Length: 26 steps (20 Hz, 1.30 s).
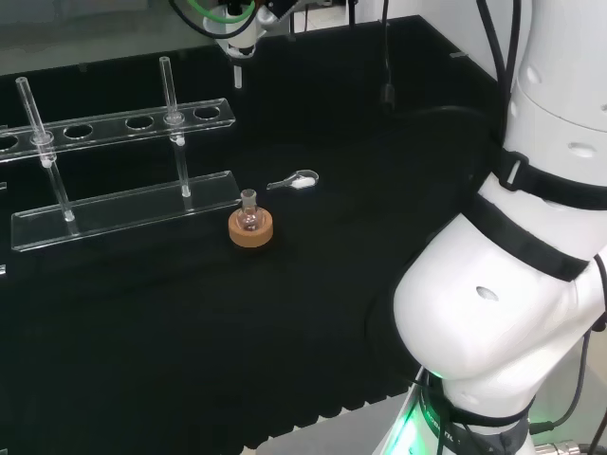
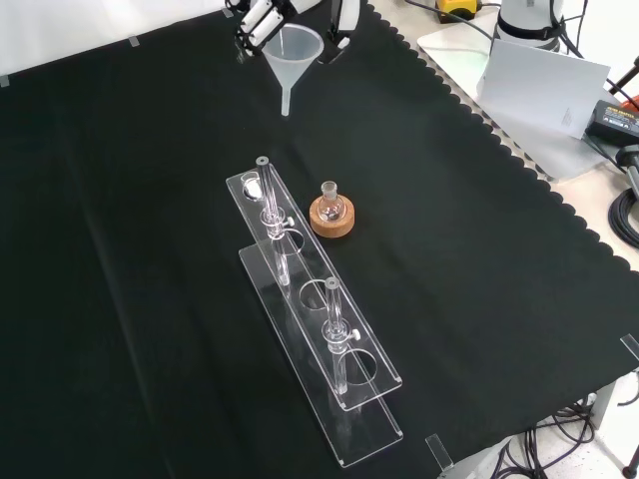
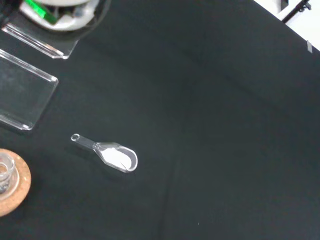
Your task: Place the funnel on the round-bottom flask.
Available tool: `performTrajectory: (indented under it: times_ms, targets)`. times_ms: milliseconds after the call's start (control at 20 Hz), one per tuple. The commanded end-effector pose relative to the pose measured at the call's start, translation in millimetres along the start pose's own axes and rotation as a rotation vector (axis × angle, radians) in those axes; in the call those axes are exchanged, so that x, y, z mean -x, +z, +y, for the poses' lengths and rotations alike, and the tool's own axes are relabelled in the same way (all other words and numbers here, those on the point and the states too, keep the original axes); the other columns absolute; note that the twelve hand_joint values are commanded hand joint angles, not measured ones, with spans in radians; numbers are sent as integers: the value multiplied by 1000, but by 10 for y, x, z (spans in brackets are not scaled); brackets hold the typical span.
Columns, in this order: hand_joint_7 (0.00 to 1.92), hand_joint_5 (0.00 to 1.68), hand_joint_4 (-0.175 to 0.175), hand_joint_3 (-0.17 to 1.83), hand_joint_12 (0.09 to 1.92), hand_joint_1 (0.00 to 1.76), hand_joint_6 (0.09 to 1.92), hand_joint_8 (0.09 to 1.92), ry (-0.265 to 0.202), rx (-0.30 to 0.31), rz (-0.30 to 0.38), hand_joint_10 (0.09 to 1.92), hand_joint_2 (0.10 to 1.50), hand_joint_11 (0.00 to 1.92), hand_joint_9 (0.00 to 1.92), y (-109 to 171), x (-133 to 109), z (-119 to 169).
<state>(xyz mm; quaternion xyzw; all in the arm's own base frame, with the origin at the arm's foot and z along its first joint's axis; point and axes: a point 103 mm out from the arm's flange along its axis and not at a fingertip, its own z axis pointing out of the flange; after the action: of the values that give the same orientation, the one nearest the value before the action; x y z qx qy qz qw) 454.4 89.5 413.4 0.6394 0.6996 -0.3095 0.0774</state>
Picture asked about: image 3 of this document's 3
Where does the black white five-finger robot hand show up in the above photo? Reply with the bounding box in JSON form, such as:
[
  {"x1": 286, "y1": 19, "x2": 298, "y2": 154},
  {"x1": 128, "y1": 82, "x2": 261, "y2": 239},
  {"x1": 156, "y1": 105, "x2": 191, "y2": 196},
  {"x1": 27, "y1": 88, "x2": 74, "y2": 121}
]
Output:
[{"x1": 19, "y1": 0, "x2": 111, "y2": 44}]

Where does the clear funnel stand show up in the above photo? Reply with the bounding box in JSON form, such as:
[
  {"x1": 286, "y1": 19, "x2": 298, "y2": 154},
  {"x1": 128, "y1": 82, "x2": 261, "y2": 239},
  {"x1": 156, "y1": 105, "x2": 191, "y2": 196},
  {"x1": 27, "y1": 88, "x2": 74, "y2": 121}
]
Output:
[{"x1": 0, "y1": 21, "x2": 80, "y2": 132}]

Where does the clear weighing funnel with powder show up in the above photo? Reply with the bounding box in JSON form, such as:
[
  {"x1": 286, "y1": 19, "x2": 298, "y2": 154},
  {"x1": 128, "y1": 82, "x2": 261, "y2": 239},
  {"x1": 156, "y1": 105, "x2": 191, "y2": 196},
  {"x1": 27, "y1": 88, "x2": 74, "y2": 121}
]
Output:
[{"x1": 70, "y1": 133, "x2": 139, "y2": 174}]

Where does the round-bottom glass flask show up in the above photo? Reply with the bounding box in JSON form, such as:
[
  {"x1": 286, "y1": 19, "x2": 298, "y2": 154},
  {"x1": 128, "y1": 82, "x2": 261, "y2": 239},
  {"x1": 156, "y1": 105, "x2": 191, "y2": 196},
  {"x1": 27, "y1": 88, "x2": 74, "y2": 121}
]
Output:
[{"x1": 0, "y1": 152, "x2": 20, "y2": 201}]

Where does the black bench cloth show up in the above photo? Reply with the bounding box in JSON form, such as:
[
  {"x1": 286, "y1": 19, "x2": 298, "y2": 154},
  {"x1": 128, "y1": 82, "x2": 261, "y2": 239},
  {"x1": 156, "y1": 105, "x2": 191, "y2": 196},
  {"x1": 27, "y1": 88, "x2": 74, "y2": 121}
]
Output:
[{"x1": 0, "y1": 0, "x2": 320, "y2": 240}]

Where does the cork ring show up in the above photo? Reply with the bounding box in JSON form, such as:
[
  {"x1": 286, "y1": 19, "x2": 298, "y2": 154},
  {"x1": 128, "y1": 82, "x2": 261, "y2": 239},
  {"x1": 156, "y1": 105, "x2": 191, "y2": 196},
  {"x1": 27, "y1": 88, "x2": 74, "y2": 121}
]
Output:
[{"x1": 0, "y1": 148, "x2": 32, "y2": 217}]

